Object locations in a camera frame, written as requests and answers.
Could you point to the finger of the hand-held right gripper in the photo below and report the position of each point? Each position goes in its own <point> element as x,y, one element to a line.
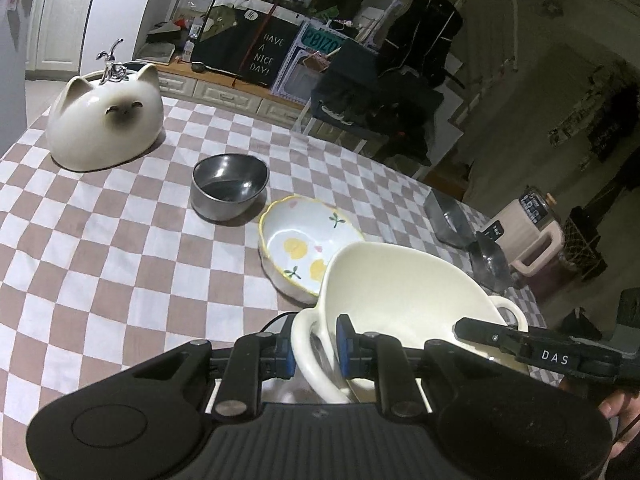
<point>550,355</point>

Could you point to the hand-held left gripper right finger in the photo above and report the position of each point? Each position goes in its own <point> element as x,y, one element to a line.
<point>343,345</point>

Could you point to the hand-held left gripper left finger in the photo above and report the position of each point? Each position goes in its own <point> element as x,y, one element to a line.
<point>285,355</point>

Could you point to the grey square glass dish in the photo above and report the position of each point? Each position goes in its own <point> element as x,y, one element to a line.
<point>492,265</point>
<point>450,225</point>

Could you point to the yellow floral scalloped bowl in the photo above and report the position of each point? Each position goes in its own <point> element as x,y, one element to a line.
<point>300,240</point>

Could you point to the stainless steel bowl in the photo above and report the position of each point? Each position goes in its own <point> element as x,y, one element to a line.
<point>225,205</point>

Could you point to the person's right hand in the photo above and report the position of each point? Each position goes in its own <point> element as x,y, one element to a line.
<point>625,407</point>

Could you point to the hanging net basket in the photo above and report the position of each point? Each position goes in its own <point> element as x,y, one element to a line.
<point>585,245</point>

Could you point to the pink electric kettle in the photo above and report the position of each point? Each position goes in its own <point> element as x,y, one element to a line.
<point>520,230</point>

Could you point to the hanging dark clothes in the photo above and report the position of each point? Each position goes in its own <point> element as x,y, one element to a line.
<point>605,130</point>

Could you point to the brown white checkered tablecloth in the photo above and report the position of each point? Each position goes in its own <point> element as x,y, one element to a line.
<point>125,240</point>

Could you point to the chair with white legs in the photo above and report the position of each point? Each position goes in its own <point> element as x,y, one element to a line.
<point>320,127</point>

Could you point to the chair with dark clothes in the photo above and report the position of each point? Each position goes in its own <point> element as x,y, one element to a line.
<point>400,110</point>

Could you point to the dark blue cloth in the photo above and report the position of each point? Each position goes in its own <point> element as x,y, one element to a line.
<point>345,85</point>

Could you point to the low wooden cabinet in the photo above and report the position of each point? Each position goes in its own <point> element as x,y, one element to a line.
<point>225,94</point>

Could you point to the white framed box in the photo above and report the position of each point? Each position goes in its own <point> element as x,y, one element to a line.
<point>300,80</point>

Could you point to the white cat-shaped ceramic fountain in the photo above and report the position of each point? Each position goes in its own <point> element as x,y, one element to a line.
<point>95,130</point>

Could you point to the black chalkboard sign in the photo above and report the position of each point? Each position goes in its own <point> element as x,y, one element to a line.
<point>272,55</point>

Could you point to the green sign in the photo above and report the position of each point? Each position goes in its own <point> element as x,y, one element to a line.
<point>317,37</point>

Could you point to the black cloth with frog print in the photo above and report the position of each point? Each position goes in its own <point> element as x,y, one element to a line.
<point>220,50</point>

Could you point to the black jacket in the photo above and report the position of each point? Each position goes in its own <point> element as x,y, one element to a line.
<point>425,30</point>

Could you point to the white kitchen cabinet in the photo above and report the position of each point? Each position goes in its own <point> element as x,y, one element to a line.
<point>65,25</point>

